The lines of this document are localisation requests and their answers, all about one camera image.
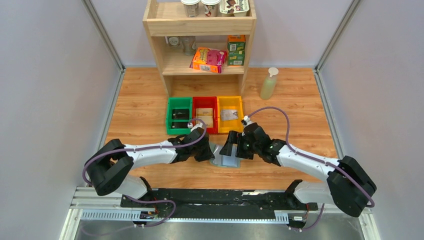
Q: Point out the chocolate pudding pack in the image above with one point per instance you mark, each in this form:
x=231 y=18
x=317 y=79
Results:
x=237 y=8

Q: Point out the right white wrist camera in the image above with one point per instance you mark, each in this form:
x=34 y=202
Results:
x=246 y=121

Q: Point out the green plastic bin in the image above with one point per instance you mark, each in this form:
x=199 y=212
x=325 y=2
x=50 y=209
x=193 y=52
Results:
x=174 y=103

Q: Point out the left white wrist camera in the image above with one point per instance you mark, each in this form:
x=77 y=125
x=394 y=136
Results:
x=193 y=126

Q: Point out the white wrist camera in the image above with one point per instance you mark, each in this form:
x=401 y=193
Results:
x=193 y=126
x=246 y=121

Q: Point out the orange pink snack box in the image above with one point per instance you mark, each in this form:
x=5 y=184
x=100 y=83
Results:
x=209 y=60

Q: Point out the middle yogurt cup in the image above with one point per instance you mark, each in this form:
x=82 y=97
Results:
x=211 y=7

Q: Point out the left yogurt cup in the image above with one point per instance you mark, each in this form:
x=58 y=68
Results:
x=191 y=8

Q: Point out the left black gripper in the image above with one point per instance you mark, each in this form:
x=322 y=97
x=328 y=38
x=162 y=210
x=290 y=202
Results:
x=208 y=155

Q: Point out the grey-green card holder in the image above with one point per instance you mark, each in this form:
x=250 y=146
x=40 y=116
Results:
x=220 y=160

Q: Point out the tan cards in red bin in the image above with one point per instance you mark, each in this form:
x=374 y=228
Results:
x=206 y=115

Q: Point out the black cards in green bin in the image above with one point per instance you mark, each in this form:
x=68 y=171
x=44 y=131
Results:
x=180 y=118

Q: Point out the green orange carton box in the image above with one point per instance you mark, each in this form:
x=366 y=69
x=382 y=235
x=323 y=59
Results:
x=236 y=45

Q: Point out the wooden shelf unit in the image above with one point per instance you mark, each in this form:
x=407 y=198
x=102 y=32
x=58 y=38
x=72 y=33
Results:
x=199 y=38

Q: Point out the red plastic bin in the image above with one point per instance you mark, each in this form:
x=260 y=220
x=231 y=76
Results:
x=207 y=102

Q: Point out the yogurt cup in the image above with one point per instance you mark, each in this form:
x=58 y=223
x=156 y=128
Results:
x=191 y=8
x=211 y=7

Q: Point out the glass jar on shelf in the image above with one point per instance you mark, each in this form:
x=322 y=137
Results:
x=174 y=42

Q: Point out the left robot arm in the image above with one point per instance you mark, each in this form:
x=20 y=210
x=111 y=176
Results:
x=108 y=170

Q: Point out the clear glass on shelf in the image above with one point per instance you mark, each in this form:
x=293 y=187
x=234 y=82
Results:
x=189 y=45

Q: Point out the green soap bottle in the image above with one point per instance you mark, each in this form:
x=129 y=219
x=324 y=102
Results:
x=269 y=83

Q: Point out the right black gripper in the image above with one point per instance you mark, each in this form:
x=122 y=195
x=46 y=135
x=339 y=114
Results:
x=235 y=137

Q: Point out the yellow plastic bin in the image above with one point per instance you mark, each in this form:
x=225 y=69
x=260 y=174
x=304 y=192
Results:
x=230 y=102

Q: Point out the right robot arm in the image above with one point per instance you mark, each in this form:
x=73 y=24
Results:
x=344 y=183

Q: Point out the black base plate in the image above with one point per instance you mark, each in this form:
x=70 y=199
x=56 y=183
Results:
x=228 y=203

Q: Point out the white card in yellow bin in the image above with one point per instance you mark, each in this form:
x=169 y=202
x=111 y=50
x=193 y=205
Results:
x=229 y=114

